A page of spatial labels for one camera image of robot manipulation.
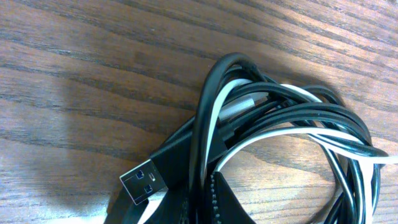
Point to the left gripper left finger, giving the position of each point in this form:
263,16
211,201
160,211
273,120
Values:
172,209

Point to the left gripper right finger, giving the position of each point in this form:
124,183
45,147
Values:
221,204

